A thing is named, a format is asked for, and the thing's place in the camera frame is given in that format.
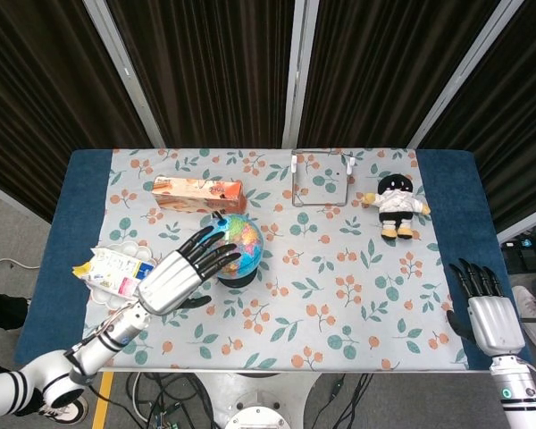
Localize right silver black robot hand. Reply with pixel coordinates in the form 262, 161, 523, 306
445, 257, 526, 358

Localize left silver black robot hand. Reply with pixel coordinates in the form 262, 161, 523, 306
136, 225, 243, 316

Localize small colourful desk globe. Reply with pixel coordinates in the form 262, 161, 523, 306
198, 212, 265, 288

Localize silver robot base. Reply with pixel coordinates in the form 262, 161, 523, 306
191, 371, 322, 429

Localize white shoe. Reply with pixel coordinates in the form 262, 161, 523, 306
511, 284, 536, 353

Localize white flower-shaped plate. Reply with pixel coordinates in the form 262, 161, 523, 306
85, 240, 163, 309

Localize white crinkled snack bag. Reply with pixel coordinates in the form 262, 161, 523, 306
72, 247, 156, 297

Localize orange snack carton box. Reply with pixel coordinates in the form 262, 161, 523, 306
150, 175, 248, 215

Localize blue table mat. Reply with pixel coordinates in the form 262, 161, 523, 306
13, 148, 533, 371

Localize floral patterned tablecloth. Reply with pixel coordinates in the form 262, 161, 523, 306
77, 147, 471, 372

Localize black white plush doll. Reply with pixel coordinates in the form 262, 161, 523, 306
361, 173, 431, 242

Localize white black sneaker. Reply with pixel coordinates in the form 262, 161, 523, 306
38, 396, 89, 425

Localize dark brown curtain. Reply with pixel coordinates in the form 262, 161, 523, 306
0, 0, 536, 233

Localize black cable bundle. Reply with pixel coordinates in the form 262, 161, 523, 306
125, 372, 215, 429

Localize metal wire stand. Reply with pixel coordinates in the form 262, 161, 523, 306
290, 149, 356, 208

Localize white cable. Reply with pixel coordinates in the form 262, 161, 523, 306
0, 258, 41, 271

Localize grey metal frame post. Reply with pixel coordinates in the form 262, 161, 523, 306
407, 0, 519, 148
281, 0, 320, 149
81, 0, 166, 148

